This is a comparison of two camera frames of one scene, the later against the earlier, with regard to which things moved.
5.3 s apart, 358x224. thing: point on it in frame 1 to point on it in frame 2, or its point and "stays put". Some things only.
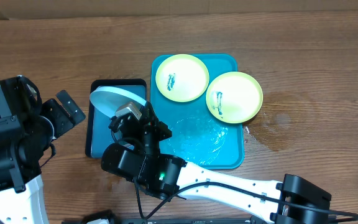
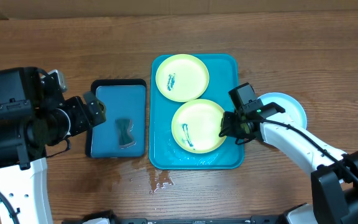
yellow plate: [234, 97] to [196, 126]
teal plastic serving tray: [197, 136] stays put
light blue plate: [107, 99] to [291, 107]
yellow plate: [182, 78] stays put
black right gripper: [149, 114] to [229, 130]
